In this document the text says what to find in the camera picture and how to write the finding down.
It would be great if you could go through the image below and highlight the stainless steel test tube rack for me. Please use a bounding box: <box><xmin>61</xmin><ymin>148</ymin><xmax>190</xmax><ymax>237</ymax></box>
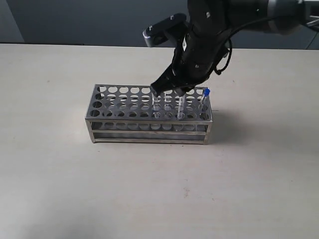
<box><xmin>85</xmin><ymin>84</ymin><xmax>213</xmax><ymax>144</ymax></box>

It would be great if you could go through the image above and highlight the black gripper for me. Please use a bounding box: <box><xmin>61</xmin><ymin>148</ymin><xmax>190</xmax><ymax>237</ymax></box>
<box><xmin>151</xmin><ymin>0</ymin><xmax>231</xmax><ymax>96</ymax></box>

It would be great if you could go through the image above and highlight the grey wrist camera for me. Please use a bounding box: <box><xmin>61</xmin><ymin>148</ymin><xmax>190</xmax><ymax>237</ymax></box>
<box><xmin>143</xmin><ymin>13</ymin><xmax>188</xmax><ymax>47</ymax></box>

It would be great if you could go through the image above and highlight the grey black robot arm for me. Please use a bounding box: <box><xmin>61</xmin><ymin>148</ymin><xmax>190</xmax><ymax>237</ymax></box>
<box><xmin>143</xmin><ymin>0</ymin><xmax>319</xmax><ymax>96</ymax></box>

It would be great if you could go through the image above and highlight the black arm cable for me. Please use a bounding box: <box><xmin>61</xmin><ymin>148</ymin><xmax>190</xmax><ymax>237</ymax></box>
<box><xmin>211</xmin><ymin>14</ymin><xmax>272</xmax><ymax>76</ymax></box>

